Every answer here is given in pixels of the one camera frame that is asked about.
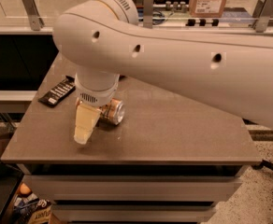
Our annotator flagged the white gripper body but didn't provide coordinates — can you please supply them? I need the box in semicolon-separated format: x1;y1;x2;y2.
75;75;120;106

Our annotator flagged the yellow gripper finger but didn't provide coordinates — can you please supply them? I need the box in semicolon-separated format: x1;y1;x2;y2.
74;103;101;145

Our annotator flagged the orange LaCroix soda can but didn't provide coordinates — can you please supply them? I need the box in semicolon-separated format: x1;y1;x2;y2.
75;97;126;126

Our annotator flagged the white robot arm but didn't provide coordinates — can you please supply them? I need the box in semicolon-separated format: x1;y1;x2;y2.
53;0;273;130

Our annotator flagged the black snack bar wrapper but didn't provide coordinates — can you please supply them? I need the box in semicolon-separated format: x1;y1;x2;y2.
38;76;75;107

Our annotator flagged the grey drawer cabinet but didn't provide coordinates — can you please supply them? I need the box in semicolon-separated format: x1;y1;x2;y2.
16;163;250;224

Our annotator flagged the small orange fruit in bin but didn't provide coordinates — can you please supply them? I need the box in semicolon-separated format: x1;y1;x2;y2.
19;183;32;196

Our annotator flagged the snack bag in bin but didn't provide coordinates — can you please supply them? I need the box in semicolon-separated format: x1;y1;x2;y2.
12;193;51;224

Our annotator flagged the cardboard box with label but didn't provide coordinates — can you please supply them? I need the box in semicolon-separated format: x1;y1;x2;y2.
189;0;227;18

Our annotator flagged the left metal railing bracket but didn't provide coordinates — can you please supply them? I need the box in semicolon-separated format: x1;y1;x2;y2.
22;0;44;31

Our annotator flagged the metal railing bracket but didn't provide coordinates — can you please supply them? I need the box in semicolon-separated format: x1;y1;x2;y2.
22;0;44;31
143;0;153;29
252;0;273;33

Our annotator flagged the middle metal railing bracket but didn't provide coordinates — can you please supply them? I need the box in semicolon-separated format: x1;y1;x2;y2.
143;0;153;29

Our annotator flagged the right metal railing bracket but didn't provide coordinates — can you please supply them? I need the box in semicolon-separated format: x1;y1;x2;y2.
252;0;273;33

